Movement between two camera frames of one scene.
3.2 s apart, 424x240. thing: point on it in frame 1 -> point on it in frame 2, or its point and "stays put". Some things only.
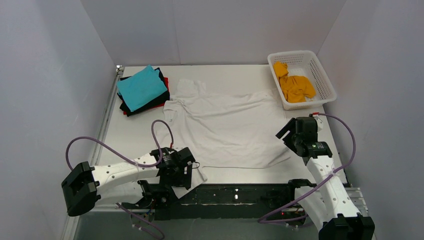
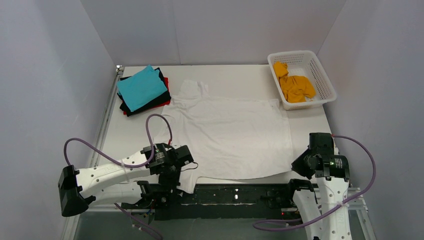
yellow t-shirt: (295, 88) stays put
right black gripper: (286, 129) -> (298, 164)
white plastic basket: (302, 80) stays put
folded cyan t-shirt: (141, 87) stays put
